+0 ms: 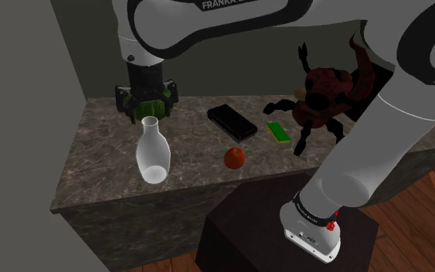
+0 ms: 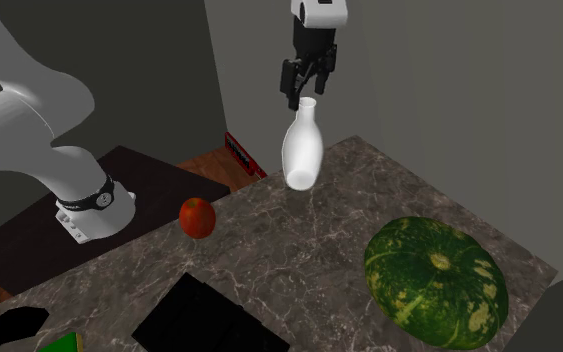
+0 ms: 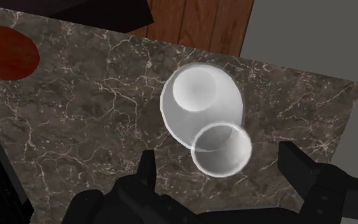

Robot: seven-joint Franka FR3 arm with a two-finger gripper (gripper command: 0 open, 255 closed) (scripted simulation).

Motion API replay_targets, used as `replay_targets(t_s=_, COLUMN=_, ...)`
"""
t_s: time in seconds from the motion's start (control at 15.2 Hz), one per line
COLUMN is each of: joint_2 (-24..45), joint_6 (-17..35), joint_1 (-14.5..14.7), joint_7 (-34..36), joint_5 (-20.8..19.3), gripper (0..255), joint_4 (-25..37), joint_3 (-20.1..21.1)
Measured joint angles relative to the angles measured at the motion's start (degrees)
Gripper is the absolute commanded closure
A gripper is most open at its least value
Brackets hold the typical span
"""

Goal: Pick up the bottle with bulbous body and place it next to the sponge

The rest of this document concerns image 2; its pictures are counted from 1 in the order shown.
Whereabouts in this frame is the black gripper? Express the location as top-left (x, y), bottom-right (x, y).
top-left (280, 15), bottom-right (339, 112)

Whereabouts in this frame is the white vase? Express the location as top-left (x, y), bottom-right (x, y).
top-left (281, 96), bottom-right (325, 192)

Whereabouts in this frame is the red flat box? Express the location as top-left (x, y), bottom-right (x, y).
top-left (224, 130), bottom-right (269, 180)

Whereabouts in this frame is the dark robot stand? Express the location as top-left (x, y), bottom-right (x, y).
top-left (0, 145), bottom-right (232, 297)

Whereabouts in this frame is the red apple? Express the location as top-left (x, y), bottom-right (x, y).
top-left (178, 196), bottom-right (217, 241)

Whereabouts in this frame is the green pumpkin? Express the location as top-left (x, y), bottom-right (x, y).
top-left (362, 215), bottom-right (510, 351)

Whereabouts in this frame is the black flat box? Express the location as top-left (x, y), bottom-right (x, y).
top-left (130, 271), bottom-right (292, 352)

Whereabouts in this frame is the green book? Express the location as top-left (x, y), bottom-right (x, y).
top-left (37, 331), bottom-right (85, 352)

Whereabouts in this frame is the black irregular object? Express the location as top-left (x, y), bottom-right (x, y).
top-left (0, 305), bottom-right (51, 350)

